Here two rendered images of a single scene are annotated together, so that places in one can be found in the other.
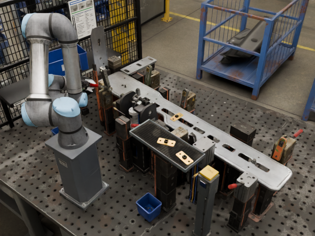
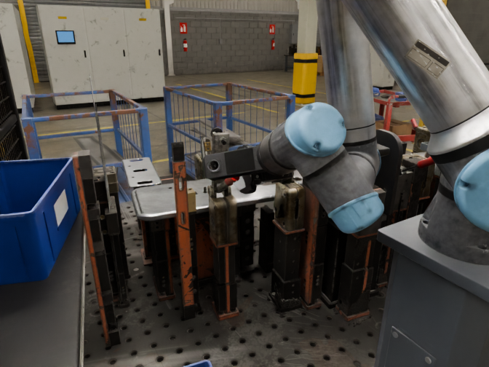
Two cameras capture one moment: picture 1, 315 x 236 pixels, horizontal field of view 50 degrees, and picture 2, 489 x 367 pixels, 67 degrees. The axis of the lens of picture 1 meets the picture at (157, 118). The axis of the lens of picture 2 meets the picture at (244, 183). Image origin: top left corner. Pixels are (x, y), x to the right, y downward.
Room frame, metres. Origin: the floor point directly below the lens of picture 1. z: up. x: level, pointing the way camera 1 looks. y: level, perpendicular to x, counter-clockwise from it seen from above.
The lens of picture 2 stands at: (1.42, 1.08, 1.42)
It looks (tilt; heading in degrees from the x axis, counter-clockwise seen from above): 22 degrees down; 293
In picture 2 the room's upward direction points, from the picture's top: straight up
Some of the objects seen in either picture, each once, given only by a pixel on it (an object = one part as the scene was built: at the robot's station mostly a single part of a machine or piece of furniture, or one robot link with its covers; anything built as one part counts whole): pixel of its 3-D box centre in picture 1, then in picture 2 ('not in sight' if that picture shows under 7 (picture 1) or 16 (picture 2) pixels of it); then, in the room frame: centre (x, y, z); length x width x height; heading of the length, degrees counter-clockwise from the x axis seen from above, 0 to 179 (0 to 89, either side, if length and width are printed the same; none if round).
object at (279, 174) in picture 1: (180, 118); (343, 172); (1.58, -0.13, 1.00); 1.38 x 0.22 x 0.02; 45
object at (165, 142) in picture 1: (166, 141); not in sight; (1.19, -0.04, 1.17); 0.08 x 0.04 x 0.01; 70
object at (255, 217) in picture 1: (265, 192); not in sight; (1.14, -0.56, 0.84); 0.18 x 0.06 x 0.29; 135
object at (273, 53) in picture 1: (252, 33); (86, 156); (3.84, -1.16, 0.47); 1.20 x 0.80 x 0.95; 142
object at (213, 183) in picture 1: (205, 206); not in sight; (1.00, -0.22, 0.92); 0.08 x 0.08 x 0.44; 45
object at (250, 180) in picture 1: (241, 202); not in sight; (1.05, -0.41, 0.88); 0.11 x 0.10 x 0.36; 135
